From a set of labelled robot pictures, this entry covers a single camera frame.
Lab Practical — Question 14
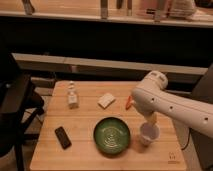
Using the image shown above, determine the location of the black cable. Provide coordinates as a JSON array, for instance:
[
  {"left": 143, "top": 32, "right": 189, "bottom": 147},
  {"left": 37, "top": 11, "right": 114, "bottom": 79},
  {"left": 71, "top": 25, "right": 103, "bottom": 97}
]
[{"left": 179, "top": 128, "right": 192, "bottom": 151}]

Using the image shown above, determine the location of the red chili pepper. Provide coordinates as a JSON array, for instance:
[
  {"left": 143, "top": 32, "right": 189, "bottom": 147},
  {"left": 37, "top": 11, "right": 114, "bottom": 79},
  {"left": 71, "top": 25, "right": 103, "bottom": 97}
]
[{"left": 125, "top": 96, "right": 132, "bottom": 110}]

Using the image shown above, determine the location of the small clear glass bottle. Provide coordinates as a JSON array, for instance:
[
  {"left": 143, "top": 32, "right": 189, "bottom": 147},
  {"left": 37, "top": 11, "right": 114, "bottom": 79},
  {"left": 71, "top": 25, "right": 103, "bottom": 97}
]
[{"left": 67, "top": 81, "right": 79, "bottom": 109}]

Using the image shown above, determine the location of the white paper cup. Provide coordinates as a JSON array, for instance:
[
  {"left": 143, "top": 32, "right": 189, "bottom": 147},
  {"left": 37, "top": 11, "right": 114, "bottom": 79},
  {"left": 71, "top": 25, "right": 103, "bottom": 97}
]
[{"left": 139, "top": 122, "right": 160, "bottom": 146}]

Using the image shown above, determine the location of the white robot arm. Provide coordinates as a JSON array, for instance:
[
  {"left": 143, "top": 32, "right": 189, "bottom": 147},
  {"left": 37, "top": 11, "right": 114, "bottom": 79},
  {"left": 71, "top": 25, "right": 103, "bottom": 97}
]
[{"left": 131, "top": 70, "right": 213, "bottom": 138}]

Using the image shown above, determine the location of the black chair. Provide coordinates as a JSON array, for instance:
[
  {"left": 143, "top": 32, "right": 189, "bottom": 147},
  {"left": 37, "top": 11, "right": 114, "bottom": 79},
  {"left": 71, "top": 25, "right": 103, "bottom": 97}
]
[{"left": 0, "top": 54, "right": 44, "bottom": 171}]

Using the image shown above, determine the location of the white sponge block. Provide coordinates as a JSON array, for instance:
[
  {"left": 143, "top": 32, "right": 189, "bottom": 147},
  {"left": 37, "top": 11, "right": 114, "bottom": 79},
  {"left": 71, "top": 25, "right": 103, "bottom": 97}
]
[{"left": 98, "top": 93, "right": 116, "bottom": 109}]

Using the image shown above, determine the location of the green ceramic bowl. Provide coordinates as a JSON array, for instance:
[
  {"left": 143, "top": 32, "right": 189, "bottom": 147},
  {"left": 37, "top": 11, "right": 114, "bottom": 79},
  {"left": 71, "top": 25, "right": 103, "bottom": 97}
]
[{"left": 93, "top": 117, "right": 131, "bottom": 155}]

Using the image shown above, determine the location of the black smartphone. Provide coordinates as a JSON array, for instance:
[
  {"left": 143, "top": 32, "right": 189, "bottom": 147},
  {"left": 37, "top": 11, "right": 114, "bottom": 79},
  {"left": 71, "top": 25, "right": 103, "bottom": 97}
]
[{"left": 55, "top": 127, "right": 71, "bottom": 149}]

